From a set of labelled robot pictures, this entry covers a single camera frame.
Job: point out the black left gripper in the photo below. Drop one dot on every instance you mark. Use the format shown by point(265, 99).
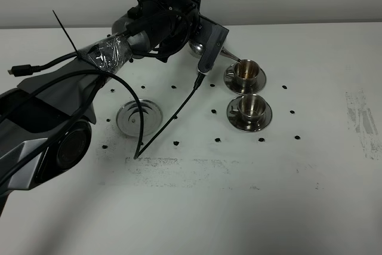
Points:
point(168, 21)

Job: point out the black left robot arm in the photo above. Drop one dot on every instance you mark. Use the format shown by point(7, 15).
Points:
point(46, 120)

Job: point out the far stainless steel teacup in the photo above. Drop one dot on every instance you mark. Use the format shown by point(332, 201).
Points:
point(243, 73)

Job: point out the stainless steel teacup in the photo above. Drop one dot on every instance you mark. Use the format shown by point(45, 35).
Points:
point(243, 73)
point(248, 108)

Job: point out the far stainless steel saucer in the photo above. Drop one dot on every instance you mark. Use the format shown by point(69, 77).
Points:
point(259, 81)

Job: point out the stainless steel saucer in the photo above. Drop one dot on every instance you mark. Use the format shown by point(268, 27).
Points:
point(236, 120)
point(259, 81)

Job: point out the near stainless steel teacup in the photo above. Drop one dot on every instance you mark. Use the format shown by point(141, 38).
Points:
point(248, 108)

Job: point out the near stainless steel saucer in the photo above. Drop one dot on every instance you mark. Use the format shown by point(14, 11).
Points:
point(236, 120)

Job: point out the stainless steel teapot coaster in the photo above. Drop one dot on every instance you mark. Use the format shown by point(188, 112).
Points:
point(128, 118)

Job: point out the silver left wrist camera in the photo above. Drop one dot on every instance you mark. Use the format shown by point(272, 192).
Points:
point(212, 39)

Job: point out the black cable tie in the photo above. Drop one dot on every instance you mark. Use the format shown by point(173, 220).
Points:
point(67, 35)

